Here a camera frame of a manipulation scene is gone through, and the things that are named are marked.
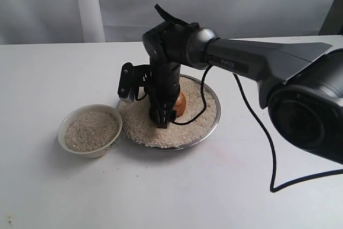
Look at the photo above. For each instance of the white curtain backdrop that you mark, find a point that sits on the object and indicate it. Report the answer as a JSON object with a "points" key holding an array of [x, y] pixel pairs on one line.
{"points": [[73, 21]]}

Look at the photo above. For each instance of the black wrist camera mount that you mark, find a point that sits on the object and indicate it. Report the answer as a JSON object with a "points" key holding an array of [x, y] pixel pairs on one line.
{"points": [[132, 78]]}

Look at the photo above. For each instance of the brown wooden cup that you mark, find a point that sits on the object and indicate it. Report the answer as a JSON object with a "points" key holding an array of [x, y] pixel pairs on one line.
{"points": [[180, 105]]}

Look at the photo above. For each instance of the white ceramic rice bowl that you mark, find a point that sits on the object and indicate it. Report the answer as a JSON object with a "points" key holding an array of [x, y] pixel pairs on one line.
{"points": [[90, 131]]}

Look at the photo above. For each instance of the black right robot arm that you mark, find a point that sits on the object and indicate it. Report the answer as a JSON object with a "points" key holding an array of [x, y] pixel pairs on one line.
{"points": [[300, 84]]}

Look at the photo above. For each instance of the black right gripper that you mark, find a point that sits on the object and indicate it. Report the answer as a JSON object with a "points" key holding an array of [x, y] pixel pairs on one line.
{"points": [[163, 92]]}

